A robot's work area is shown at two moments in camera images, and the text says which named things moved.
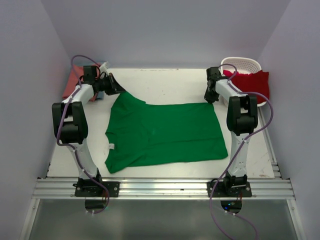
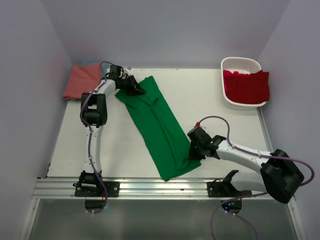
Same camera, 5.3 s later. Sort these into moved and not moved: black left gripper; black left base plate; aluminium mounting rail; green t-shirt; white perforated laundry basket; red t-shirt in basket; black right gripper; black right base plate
Moved: green t-shirt; black right gripper; black left gripper
Not moved: black right base plate; black left base plate; aluminium mounting rail; red t-shirt in basket; white perforated laundry basket
